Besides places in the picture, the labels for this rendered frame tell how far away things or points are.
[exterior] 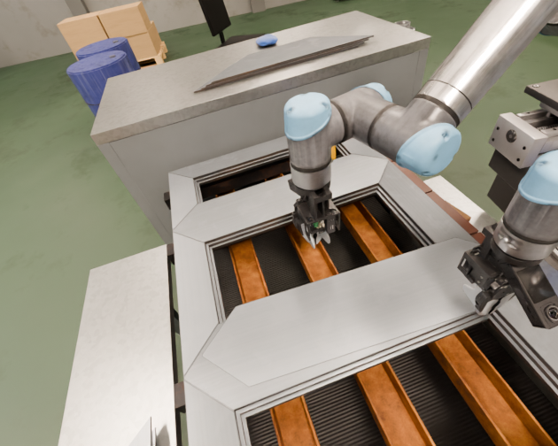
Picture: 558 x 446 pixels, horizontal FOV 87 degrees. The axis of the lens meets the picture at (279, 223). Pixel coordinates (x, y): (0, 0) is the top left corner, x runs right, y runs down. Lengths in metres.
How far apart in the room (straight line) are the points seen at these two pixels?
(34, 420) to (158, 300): 1.21
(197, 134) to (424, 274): 0.90
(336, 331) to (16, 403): 1.80
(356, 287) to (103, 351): 0.68
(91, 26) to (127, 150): 4.86
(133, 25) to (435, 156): 5.61
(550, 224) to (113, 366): 0.92
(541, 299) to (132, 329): 0.90
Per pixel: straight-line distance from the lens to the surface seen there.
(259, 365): 0.67
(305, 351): 0.66
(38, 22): 9.24
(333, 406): 0.93
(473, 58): 0.50
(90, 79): 3.21
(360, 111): 0.52
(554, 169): 0.48
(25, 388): 2.18
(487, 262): 0.64
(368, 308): 0.70
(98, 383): 0.93
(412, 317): 0.70
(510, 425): 0.87
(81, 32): 6.08
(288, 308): 0.70
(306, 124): 0.47
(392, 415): 0.81
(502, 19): 0.53
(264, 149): 1.18
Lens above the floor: 1.47
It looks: 46 degrees down
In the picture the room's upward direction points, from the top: 13 degrees counter-clockwise
